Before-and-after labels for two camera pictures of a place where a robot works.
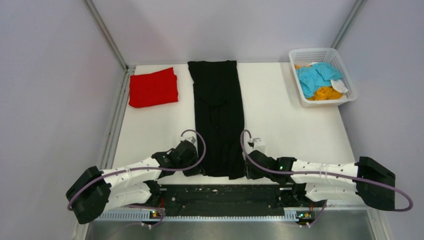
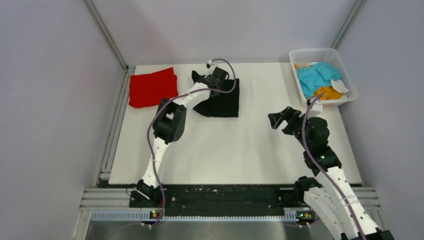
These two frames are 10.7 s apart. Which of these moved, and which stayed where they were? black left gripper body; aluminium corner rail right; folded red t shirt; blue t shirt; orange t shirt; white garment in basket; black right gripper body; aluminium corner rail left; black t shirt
Moved: black right gripper body; black left gripper body; black t shirt
Stayed: blue t shirt; white garment in basket; aluminium corner rail right; aluminium corner rail left; folded red t shirt; orange t shirt
